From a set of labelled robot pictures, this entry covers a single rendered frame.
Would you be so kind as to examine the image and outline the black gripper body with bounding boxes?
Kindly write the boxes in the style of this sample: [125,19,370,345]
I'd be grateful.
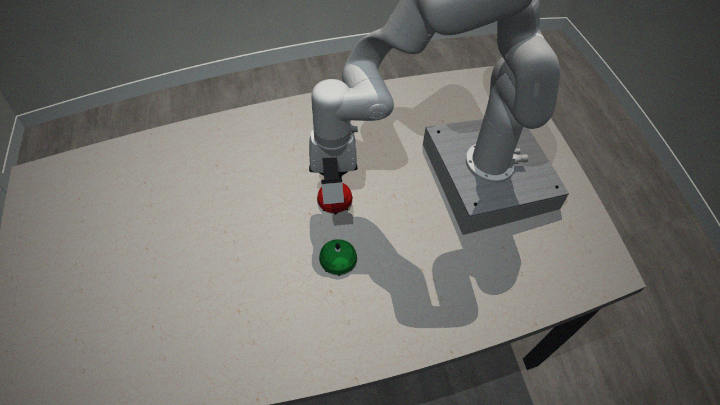
[309,130,357,173]

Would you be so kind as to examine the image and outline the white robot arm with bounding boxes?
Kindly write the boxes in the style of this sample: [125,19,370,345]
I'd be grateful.
[312,0,560,183]

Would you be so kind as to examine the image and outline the green dome bell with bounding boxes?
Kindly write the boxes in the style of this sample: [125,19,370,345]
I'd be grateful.
[319,239,357,276]

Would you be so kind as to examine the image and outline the red dome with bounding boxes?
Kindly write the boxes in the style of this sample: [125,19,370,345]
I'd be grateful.
[317,183,353,215]

